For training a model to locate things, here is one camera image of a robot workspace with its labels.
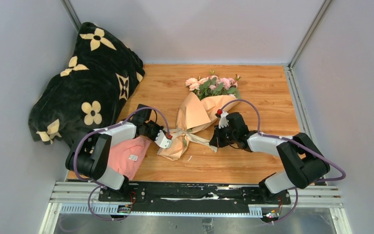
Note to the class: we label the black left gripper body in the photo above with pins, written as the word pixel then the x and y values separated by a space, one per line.
pixel 152 130

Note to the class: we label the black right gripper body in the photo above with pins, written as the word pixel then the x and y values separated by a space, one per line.
pixel 225 136

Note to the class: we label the beige ribbon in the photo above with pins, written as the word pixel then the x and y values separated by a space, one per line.
pixel 180 142

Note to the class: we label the green and tan wrapping paper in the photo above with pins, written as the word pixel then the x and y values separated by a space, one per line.
pixel 196 115

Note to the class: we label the pink fake rose stem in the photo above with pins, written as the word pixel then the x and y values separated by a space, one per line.
pixel 194 84
pixel 207 86
pixel 224 86

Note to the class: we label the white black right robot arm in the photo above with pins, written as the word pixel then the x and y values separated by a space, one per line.
pixel 300 157

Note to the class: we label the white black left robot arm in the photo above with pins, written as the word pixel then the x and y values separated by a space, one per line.
pixel 91 151

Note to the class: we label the black blanket with cream flowers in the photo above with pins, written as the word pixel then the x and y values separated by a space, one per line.
pixel 90 92

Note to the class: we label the pink folded cloth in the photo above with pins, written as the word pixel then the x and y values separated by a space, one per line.
pixel 126 157

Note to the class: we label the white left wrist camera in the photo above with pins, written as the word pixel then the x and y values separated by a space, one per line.
pixel 162 141

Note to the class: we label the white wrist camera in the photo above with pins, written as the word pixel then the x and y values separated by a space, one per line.
pixel 223 122
pixel 162 141

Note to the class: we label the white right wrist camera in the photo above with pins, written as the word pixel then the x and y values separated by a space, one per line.
pixel 223 122

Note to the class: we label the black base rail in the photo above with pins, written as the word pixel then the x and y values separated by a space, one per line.
pixel 189 199

